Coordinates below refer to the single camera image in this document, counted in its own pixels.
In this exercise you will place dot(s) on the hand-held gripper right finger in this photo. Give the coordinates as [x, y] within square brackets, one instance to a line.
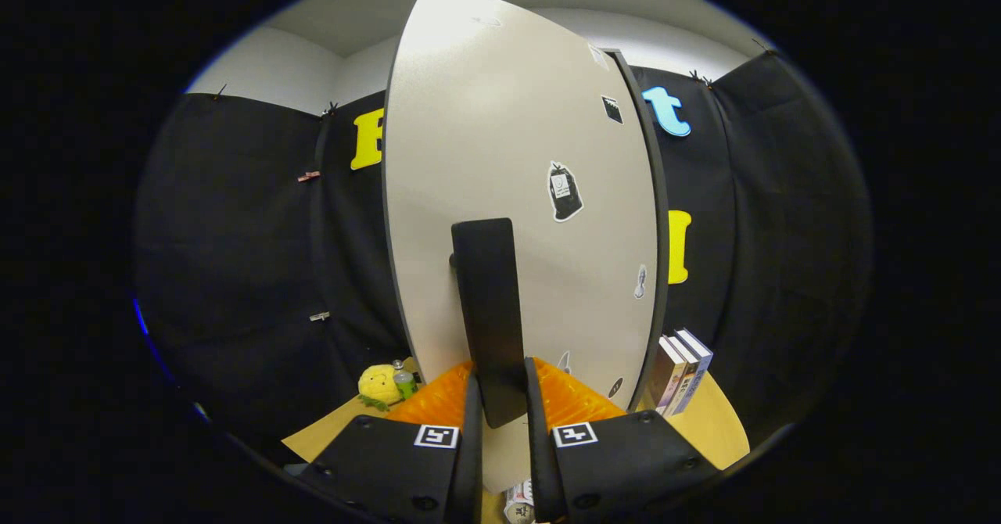
[536, 446]

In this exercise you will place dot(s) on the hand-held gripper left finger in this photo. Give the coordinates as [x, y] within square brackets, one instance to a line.
[473, 446]

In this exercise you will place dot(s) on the white canvas shoe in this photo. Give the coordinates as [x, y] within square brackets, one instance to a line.
[518, 504]

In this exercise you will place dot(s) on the grey shoe cabinet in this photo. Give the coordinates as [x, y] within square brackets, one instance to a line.
[661, 195]

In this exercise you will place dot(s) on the green label drink bottle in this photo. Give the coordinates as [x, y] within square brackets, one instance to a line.
[405, 387]

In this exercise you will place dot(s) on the yellow pineapple plush toy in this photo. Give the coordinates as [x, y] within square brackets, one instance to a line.
[379, 383]

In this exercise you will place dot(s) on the white spine book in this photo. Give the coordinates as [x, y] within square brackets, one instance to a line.
[687, 375]

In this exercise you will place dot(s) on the red clip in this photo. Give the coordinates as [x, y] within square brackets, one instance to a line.
[309, 176]

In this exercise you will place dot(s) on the black backdrop cloth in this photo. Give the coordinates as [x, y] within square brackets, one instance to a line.
[235, 235]

